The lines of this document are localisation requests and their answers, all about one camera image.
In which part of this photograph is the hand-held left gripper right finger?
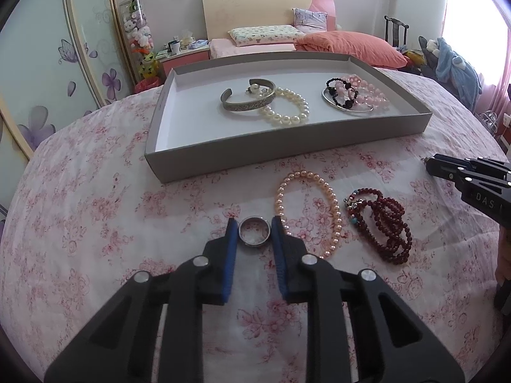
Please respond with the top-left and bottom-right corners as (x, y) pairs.
(271, 215), (466, 383)

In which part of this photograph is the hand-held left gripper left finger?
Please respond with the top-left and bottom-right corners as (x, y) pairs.
(44, 219), (240, 383)

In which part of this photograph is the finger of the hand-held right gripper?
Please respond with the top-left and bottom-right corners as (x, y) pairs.
(425, 154), (511, 188)
(458, 157), (511, 176)

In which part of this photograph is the silver ring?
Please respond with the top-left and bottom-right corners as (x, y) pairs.
(238, 216), (272, 247)

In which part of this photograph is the large pink bead bracelet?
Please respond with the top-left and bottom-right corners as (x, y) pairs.
(333, 74), (390, 109)

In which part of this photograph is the grey cardboard tray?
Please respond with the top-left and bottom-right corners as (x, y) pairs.
(144, 51), (433, 184)

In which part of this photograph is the thin silver bangle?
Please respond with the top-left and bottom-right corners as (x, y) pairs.
(322, 86), (374, 114)

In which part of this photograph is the black bead bracelet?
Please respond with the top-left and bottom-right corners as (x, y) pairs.
(325, 77), (359, 109)

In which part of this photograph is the white pearl bracelet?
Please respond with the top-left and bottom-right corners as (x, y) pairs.
(257, 87), (310, 126)

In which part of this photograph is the engraved silver cuff bangle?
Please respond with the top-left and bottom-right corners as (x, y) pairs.
(220, 79), (277, 113)

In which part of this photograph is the person's right hand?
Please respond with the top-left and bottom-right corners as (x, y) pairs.
(495, 223), (511, 286)

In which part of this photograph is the pink curtain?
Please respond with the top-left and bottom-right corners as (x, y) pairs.
(439, 0), (511, 104)

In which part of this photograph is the blue fleece garment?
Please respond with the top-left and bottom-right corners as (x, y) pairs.
(435, 38), (484, 112)

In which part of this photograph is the grey swivel chair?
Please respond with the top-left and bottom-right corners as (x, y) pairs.
(418, 35), (440, 76)

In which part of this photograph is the black wooden chair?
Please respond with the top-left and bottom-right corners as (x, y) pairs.
(384, 15), (410, 49)

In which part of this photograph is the orange pillow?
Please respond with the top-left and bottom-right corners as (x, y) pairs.
(294, 31), (410, 68)

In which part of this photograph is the red plastic bag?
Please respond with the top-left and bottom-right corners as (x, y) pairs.
(133, 78), (164, 94)

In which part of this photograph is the purple and white pillow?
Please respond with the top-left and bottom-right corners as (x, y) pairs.
(292, 8), (328, 33)

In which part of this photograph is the pink nightstand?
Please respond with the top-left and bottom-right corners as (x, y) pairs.
(160, 44), (211, 84)

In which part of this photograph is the white floral pillow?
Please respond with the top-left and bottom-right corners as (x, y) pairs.
(227, 25), (306, 46)

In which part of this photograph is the plush toy display tube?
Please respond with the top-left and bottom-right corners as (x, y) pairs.
(118, 0), (158, 82)

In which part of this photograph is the bed with cream headboard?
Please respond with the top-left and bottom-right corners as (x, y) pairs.
(202, 0), (410, 68)

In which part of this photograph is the sliding door wardrobe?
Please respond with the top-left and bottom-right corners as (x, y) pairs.
(0, 0), (138, 224)

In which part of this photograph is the pink pearl bracelet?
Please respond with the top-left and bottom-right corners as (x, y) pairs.
(274, 171), (341, 249)

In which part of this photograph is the dark red bead bracelet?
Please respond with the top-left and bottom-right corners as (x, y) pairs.
(344, 188), (412, 265)

